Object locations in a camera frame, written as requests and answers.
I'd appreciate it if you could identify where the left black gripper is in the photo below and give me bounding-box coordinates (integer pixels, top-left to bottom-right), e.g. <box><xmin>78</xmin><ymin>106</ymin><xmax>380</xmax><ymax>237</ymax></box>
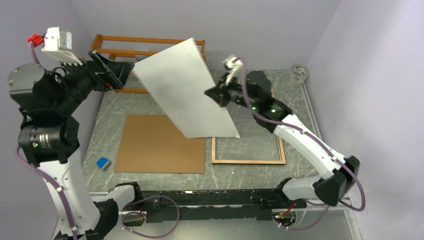
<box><xmin>53</xmin><ymin>48</ymin><xmax>134</xmax><ymax>112</ymax></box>

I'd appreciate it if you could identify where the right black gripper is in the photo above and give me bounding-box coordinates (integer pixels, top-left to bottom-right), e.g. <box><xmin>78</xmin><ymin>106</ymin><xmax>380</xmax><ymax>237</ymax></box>
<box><xmin>205</xmin><ymin>72</ymin><xmax>259</xmax><ymax>111</ymax></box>

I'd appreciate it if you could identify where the landscape photo print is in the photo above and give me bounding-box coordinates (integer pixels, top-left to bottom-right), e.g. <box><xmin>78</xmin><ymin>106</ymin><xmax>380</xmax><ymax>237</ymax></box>
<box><xmin>132</xmin><ymin>38</ymin><xmax>240</xmax><ymax>139</ymax></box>

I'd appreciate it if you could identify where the brown backing board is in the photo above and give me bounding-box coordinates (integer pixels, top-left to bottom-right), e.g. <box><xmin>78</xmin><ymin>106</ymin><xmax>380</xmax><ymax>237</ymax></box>
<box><xmin>113</xmin><ymin>114</ymin><xmax>206</xmax><ymax>174</ymax></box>

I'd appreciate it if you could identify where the picture frame black and wood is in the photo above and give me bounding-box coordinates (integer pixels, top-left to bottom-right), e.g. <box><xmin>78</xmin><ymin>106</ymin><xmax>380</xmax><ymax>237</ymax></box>
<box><xmin>211</xmin><ymin>102</ymin><xmax>287</xmax><ymax>166</ymax></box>

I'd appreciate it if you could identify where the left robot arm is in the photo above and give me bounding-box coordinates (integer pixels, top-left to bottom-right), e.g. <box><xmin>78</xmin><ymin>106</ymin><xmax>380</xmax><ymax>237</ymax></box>
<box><xmin>7</xmin><ymin>50</ymin><xmax>143</xmax><ymax>240</ymax></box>

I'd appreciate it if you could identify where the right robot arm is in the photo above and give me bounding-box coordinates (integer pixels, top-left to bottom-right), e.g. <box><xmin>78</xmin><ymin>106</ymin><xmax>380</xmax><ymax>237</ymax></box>
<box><xmin>204</xmin><ymin>71</ymin><xmax>360</xmax><ymax>208</ymax></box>

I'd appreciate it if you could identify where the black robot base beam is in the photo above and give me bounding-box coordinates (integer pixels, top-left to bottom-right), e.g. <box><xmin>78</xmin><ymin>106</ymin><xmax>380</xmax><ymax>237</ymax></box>
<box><xmin>122</xmin><ymin>186</ymin><xmax>307</xmax><ymax>223</ymax></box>

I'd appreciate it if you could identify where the orange wooden shelf rack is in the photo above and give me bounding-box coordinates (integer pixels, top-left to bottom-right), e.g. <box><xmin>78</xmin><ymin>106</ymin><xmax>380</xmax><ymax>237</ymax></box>
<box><xmin>90</xmin><ymin>34</ymin><xmax>207</xmax><ymax>95</ymax></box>

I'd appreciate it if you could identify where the clear tape roll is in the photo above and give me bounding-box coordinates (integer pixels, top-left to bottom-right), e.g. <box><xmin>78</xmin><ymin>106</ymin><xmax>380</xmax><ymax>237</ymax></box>
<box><xmin>288</xmin><ymin>64</ymin><xmax>310</xmax><ymax>84</ymax></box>

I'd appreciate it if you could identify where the blue grey eraser block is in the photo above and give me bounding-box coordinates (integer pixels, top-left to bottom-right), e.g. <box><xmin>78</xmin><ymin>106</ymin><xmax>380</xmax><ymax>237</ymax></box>
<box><xmin>96</xmin><ymin>157</ymin><xmax>112</xmax><ymax>171</ymax></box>

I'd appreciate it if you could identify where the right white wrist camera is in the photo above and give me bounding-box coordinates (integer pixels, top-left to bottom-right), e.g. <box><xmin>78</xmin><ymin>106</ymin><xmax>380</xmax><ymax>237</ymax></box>
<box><xmin>222</xmin><ymin>55</ymin><xmax>244</xmax><ymax>86</ymax></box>

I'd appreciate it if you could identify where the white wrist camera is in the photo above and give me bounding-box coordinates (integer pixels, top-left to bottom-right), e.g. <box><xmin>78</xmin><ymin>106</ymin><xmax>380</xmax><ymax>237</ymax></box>
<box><xmin>27</xmin><ymin>27</ymin><xmax>83</xmax><ymax>66</ymax></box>
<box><xmin>222</xmin><ymin>55</ymin><xmax>244</xmax><ymax>86</ymax></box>

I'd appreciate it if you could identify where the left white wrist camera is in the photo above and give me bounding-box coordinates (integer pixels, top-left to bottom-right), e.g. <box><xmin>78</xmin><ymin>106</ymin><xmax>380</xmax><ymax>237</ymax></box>
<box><xmin>27</xmin><ymin>27</ymin><xmax>83</xmax><ymax>66</ymax></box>

